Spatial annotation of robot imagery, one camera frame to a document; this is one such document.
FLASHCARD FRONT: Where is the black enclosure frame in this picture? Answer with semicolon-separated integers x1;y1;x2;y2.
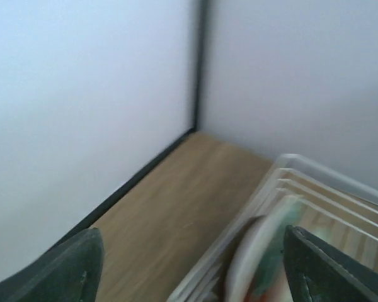
51;0;213;249

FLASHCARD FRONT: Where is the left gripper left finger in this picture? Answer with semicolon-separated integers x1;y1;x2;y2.
0;228;105;301

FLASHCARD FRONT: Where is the red teal flower plate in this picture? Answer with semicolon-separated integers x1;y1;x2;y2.
224;195;303;301

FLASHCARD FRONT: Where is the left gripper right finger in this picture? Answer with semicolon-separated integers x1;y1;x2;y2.
283;225;378;302

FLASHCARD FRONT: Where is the white wire dish rack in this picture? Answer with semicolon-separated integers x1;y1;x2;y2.
169;154;378;301

